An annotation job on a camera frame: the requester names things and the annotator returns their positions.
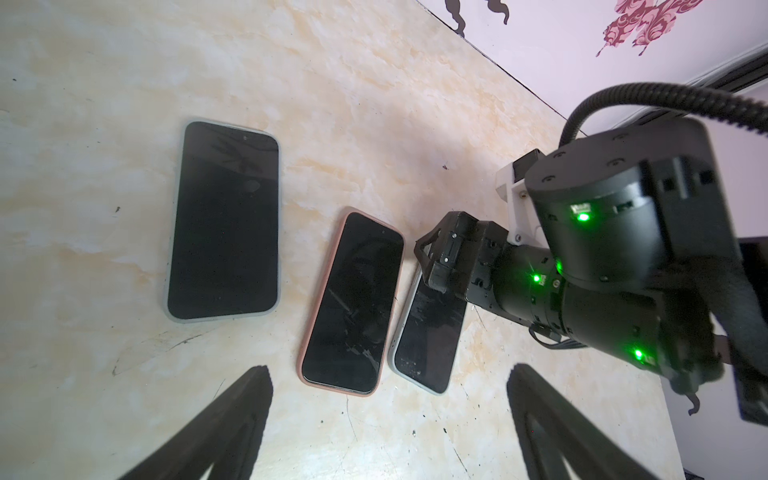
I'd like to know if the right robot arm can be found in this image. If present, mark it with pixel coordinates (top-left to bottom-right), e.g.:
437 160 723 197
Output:
414 118 767 425

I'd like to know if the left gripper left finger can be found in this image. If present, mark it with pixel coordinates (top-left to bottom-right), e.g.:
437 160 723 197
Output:
123 366 274 479

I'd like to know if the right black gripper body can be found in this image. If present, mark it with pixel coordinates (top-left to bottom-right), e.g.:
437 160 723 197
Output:
414 211 508 309

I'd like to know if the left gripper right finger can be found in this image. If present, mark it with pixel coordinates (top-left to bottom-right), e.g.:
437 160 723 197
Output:
507 363 654 479

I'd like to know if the phone in white case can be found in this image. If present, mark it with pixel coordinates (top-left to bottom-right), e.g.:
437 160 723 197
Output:
388 268 467 395

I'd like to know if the phone in pink case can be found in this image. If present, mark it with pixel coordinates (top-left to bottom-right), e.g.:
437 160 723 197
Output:
297 207 405 397

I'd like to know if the right black corrugated cable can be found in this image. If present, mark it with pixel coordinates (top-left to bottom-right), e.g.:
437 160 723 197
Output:
557 82 768 148

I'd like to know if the light blue phone case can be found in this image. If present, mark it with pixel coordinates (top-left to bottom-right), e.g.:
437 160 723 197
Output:
161 117 283 325

